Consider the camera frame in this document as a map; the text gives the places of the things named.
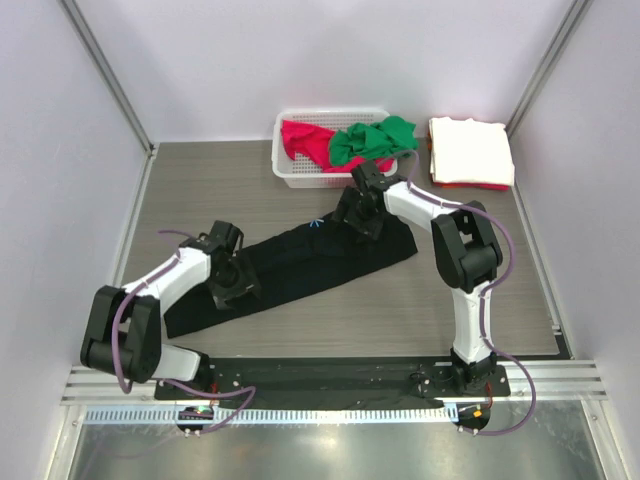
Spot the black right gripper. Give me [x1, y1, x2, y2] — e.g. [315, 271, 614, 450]
[333, 187, 387, 244]

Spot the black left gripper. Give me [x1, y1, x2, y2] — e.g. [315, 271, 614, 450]
[208, 253, 261, 311]

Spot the black t shirt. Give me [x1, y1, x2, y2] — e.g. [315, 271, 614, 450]
[164, 214, 418, 338]

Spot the white perforated plastic basket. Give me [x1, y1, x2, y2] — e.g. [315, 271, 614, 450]
[271, 107, 389, 189]

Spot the green t shirt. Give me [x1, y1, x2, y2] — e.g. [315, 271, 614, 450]
[328, 116, 418, 167]

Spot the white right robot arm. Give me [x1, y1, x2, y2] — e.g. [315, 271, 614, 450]
[333, 160, 503, 396]

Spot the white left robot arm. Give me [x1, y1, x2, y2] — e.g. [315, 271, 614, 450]
[80, 221, 261, 399]

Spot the pink t shirt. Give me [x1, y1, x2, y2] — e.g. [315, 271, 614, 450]
[280, 120, 390, 173]

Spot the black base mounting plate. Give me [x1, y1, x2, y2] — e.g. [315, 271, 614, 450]
[186, 357, 511, 411]

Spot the folded white t shirt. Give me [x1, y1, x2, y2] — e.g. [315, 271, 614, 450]
[428, 117, 515, 189]

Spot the white slotted cable duct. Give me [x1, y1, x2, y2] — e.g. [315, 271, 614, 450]
[84, 404, 458, 426]

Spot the aluminium front rail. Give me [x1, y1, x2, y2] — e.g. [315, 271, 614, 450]
[60, 360, 608, 405]

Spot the right aluminium frame post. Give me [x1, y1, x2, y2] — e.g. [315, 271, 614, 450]
[506, 0, 593, 138]

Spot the aluminium frame post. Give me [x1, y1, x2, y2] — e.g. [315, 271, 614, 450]
[506, 0, 593, 138]
[58, 0, 154, 157]

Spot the left aluminium frame post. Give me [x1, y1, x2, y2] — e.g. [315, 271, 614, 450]
[58, 0, 154, 157]

